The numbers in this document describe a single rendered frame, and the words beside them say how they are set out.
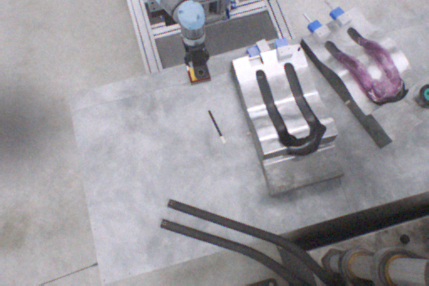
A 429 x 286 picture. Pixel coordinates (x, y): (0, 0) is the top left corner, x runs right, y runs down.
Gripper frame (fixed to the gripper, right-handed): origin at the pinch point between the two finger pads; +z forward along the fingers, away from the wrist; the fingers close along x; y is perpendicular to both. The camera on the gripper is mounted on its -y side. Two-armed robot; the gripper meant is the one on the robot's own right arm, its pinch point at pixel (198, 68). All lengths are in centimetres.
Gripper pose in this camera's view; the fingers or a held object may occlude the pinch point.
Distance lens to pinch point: 150.3
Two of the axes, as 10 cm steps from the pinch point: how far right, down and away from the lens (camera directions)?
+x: -9.6, 2.5, -0.8
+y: -2.7, -9.2, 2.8
